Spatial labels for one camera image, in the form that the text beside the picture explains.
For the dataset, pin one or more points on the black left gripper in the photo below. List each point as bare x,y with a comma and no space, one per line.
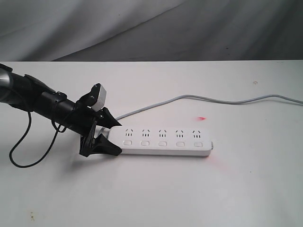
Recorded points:
83,120

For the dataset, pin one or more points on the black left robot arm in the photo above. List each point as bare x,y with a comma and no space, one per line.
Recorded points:
30,94

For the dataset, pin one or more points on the white five-outlet power strip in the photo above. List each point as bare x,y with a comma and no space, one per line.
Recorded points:
161,141

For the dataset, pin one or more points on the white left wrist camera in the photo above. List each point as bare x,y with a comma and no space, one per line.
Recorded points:
95,98

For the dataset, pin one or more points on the grey backdrop cloth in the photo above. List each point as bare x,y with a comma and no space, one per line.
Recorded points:
151,30

